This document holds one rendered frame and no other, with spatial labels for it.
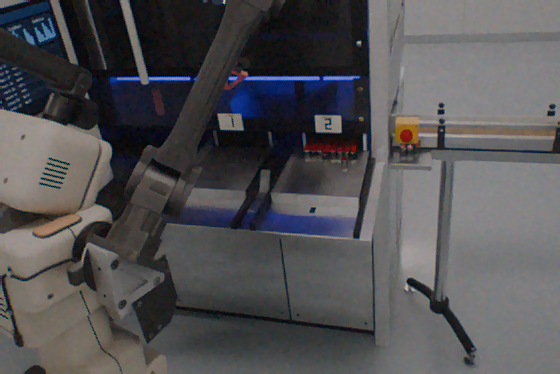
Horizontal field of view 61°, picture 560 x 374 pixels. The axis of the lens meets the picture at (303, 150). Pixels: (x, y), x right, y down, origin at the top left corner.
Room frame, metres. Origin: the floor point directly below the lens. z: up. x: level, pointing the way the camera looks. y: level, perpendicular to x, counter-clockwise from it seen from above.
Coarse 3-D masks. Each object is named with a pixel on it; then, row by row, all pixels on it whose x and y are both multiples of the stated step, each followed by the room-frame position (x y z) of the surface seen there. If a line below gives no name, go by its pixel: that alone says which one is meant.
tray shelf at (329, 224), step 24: (168, 216) 1.16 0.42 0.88; (192, 216) 1.15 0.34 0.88; (216, 216) 1.14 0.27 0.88; (264, 216) 1.12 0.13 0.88; (288, 216) 1.10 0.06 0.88; (312, 216) 1.09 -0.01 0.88; (336, 216) 1.08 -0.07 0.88; (312, 240) 1.01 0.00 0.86; (336, 240) 0.99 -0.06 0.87; (360, 240) 0.97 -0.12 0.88
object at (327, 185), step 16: (288, 160) 1.37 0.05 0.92; (304, 160) 1.42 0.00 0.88; (368, 160) 1.35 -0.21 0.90; (288, 176) 1.32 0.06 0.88; (304, 176) 1.31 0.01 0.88; (320, 176) 1.30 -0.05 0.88; (336, 176) 1.29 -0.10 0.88; (352, 176) 1.28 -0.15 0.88; (272, 192) 1.18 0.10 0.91; (288, 192) 1.23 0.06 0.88; (304, 192) 1.22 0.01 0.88; (320, 192) 1.21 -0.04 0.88; (336, 192) 1.20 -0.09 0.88; (352, 192) 1.19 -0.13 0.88
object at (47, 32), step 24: (0, 0) 1.36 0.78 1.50; (24, 0) 1.44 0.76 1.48; (48, 0) 1.52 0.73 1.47; (0, 24) 1.32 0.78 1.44; (24, 24) 1.40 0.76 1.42; (48, 24) 1.49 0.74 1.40; (48, 48) 1.46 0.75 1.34; (72, 48) 1.56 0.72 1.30; (0, 72) 1.27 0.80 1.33; (24, 72) 1.34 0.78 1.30; (0, 96) 1.24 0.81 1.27; (24, 96) 1.31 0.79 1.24; (48, 96) 1.40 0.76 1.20
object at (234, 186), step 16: (208, 144) 1.57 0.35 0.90; (272, 144) 1.50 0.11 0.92; (208, 160) 1.49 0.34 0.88; (224, 160) 1.48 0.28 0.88; (240, 160) 1.46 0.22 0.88; (256, 160) 1.45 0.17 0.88; (208, 176) 1.37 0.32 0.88; (224, 176) 1.36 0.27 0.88; (240, 176) 1.35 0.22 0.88; (256, 176) 1.30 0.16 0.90; (192, 192) 1.25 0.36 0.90; (208, 192) 1.24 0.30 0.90; (224, 192) 1.22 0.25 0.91; (240, 192) 1.21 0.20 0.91
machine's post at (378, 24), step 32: (384, 0) 1.35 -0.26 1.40; (384, 32) 1.35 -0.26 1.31; (384, 64) 1.35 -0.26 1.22; (384, 96) 1.35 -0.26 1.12; (384, 128) 1.35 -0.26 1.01; (384, 160) 1.35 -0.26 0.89; (384, 192) 1.35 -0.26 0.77; (384, 224) 1.35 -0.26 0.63; (384, 256) 1.35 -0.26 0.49; (384, 288) 1.35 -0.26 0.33; (384, 320) 1.35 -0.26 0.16
